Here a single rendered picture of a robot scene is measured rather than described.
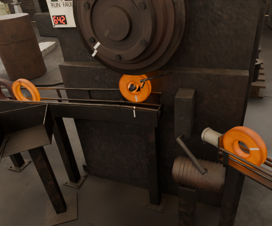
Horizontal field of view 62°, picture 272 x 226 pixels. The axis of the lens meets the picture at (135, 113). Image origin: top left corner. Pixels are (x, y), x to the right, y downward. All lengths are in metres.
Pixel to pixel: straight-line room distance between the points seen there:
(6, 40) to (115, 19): 2.96
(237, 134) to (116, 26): 0.57
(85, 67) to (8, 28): 2.53
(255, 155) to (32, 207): 1.41
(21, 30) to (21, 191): 2.41
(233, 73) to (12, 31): 3.14
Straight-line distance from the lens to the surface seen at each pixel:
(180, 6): 0.88
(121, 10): 0.85
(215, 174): 1.04
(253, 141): 0.84
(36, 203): 1.79
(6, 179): 2.08
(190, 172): 1.04
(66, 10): 1.25
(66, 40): 1.33
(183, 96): 0.99
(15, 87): 1.55
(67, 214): 1.63
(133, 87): 1.03
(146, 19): 0.83
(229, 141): 0.91
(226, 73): 1.04
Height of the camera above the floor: 1.27
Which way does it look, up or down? 32 degrees down
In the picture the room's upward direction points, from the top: 6 degrees counter-clockwise
